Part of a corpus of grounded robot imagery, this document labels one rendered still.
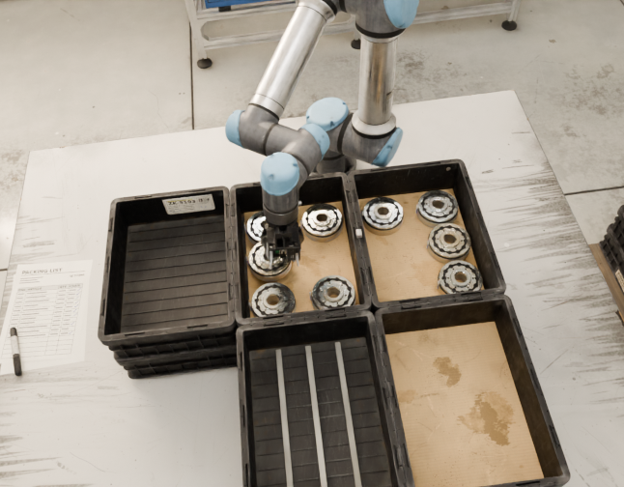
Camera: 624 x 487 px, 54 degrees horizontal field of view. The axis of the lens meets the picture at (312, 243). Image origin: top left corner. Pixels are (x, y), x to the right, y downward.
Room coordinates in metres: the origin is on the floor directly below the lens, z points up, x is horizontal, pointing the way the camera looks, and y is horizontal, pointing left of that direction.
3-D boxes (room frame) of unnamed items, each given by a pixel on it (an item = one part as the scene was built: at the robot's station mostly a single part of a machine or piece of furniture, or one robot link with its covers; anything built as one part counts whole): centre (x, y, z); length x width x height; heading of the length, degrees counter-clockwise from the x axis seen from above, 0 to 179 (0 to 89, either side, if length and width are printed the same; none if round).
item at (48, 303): (0.82, 0.72, 0.70); 0.33 x 0.23 x 0.01; 4
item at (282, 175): (0.80, 0.05, 1.17); 0.09 x 0.08 x 0.11; 147
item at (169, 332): (0.80, 0.34, 0.92); 0.40 x 0.30 x 0.02; 2
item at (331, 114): (1.22, -0.08, 0.90); 0.13 x 0.12 x 0.14; 57
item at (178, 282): (0.80, 0.34, 0.87); 0.40 x 0.30 x 0.11; 2
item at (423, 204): (0.94, -0.33, 0.86); 0.10 x 0.10 x 0.01
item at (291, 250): (0.79, 0.06, 1.01); 0.09 x 0.08 x 0.12; 2
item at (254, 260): (0.82, 0.10, 0.88); 0.10 x 0.10 x 0.01
